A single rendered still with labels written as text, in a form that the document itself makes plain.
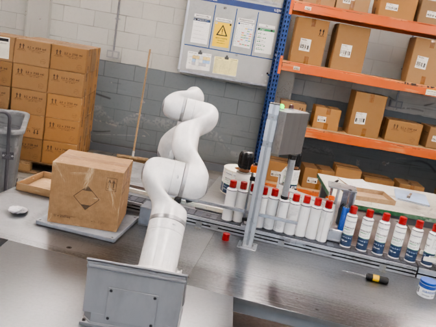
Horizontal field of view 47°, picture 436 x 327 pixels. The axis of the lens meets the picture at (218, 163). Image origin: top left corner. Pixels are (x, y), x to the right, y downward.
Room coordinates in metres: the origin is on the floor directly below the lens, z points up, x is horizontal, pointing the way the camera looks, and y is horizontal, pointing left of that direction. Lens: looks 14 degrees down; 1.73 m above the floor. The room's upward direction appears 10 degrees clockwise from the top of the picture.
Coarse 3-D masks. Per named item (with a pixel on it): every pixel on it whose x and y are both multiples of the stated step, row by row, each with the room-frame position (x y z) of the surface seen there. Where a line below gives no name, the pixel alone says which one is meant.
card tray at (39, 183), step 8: (32, 176) 2.53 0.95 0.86; (40, 176) 2.61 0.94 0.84; (48, 176) 2.63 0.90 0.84; (16, 184) 2.38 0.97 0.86; (24, 184) 2.38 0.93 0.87; (32, 184) 2.49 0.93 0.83; (40, 184) 2.51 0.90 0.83; (48, 184) 2.53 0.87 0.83; (32, 192) 2.37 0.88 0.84; (40, 192) 2.36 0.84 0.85; (48, 192) 2.36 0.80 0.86
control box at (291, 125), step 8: (280, 112) 2.16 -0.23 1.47; (288, 112) 2.15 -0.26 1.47; (296, 112) 2.20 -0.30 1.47; (304, 112) 2.25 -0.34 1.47; (280, 120) 2.16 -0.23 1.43; (288, 120) 2.16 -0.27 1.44; (296, 120) 2.20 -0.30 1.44; (304, 120) 2.24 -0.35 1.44; (280, 128) 2.15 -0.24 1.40; (288, 128) 2.17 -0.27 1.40; (296, 128) 2.21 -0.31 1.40; (304, 128) 2.25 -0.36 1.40; (280, 136) 2.15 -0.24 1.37; (288, 136) 2.17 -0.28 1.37; (296, 136) 2.21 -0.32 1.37; (304, 136) 2.26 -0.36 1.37; (272, 144) 2.17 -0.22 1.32; (280, 144) 2.14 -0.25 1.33; (288, 144) 2.18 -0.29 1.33; (296, 144) 2.22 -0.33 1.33; (272, 152) 2.16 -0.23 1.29; (280, 152) 2.15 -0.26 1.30; (288, 152) 2.19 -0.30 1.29; (296, 152) 2.23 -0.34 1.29
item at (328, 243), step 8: (136, 200) 2.39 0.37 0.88; (144, 200) 2.41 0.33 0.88; (184, 208) 2.40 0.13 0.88; (200, 216) 2.34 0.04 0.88; (208, 216) 2.35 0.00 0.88; (216, 216) 2.37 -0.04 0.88; (240, 224) 2.31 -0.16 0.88; (272, 232) 2.28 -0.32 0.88; (304, 240) 2.25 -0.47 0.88; (312, 240) 2.27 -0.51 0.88; (328, 240) 2.31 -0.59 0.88; (344, 248) 2.23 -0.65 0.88; (352, 248) 2.25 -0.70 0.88; (376, 256) 2.21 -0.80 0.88; (384, 256) 2.23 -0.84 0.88; (400, 256) 2.26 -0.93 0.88; (408, 264) 2.18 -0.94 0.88; (416, 264) 2.20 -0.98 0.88
